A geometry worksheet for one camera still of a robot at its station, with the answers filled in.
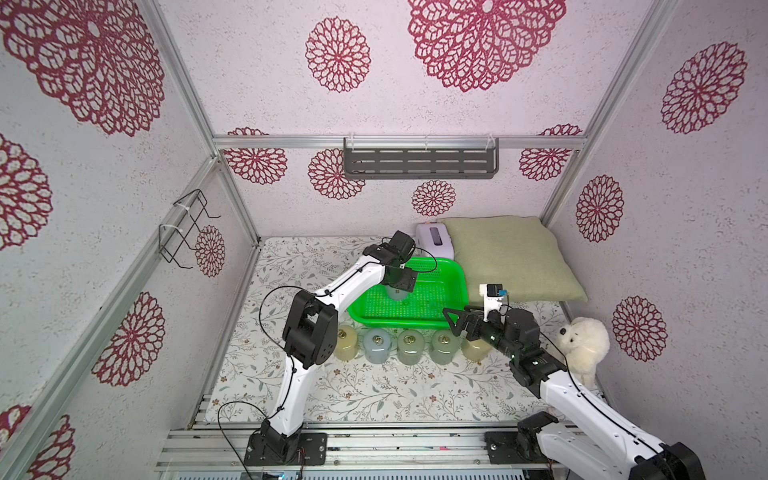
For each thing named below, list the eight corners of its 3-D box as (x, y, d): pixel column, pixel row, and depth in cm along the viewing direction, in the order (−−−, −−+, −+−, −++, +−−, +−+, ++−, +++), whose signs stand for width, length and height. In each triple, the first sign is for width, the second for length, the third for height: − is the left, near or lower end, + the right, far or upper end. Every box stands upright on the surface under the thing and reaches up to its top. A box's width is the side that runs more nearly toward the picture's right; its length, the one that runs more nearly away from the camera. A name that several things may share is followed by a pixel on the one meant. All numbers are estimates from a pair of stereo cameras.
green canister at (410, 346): (397, 364, 90) (399, 351, 82) (397, 343, 94) (398, 329, 87) (422, 364, 90) (425, 351, 82) (420, 343, 94) (423, 329, 87)
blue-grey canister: (365, 363, 90) (363, 350, 83) (366, 343, 94) (364, 328, 87) (390, 363, 90) (390, 350, 83) (389, 343, 94) (390, 328, 87)
